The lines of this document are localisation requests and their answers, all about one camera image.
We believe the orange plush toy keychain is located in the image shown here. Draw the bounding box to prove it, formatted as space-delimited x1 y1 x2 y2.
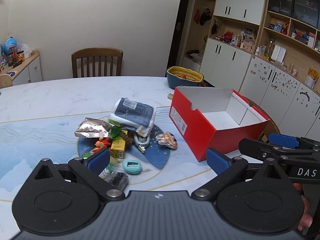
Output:
92 138 112 153

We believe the black items plastic bag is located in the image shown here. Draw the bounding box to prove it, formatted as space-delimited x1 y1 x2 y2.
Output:
104 171 129 191

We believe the yellow small carton box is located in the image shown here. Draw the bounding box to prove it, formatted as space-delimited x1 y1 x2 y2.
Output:
110 136 126 159

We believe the silver foil snack pouch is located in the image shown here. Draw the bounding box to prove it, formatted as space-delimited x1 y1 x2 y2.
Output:
74 118 112 138

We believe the teal pencil sharpener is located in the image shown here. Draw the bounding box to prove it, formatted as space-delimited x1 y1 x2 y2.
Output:
123 160 142 175

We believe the brown braided scrunchie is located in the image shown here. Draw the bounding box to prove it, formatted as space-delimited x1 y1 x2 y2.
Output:
121 132 134 147

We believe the navy white wipes pack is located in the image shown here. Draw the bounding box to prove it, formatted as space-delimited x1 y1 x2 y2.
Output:
108 98 156 137

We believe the person's right hand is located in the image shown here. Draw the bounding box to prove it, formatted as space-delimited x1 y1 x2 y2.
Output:
293 183 313 232

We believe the red cardboard shoe box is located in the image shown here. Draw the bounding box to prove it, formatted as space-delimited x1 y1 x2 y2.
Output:
169 87 270 161

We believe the yellow and blue colander basket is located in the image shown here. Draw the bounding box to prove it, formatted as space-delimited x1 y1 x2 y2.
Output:
167 66 204 89

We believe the brown wooden chair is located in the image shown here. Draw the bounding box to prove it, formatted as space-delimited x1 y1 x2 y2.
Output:
71 47 123 78

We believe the wooden roller handle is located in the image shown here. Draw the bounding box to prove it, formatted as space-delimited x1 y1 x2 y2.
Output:
168 93 174 100

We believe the white wall cabinet unit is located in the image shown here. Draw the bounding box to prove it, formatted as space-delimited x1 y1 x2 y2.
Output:
183 0 319 140

